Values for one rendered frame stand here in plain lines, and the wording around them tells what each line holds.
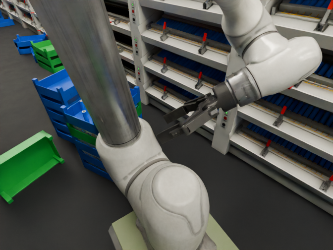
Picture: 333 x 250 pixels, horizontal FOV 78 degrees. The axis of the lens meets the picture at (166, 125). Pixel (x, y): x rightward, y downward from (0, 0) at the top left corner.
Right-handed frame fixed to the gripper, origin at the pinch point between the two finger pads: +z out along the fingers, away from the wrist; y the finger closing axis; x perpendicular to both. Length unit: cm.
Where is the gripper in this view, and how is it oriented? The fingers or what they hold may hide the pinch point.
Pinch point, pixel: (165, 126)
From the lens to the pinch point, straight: 60.3
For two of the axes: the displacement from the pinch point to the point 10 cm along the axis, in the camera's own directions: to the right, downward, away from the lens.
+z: -8.5, 4.4, 2.9
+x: 5.1, 8.1, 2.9
